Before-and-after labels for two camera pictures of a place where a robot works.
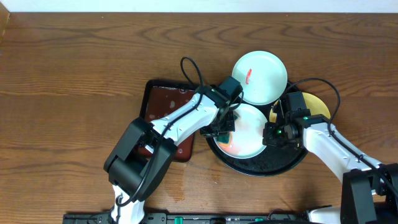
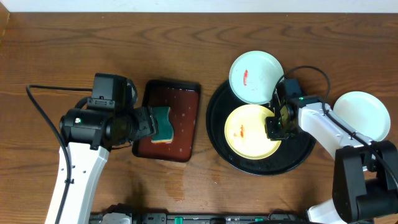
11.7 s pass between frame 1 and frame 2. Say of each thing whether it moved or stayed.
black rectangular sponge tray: stayed
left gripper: moved
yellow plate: moved
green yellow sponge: moved
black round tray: stayed
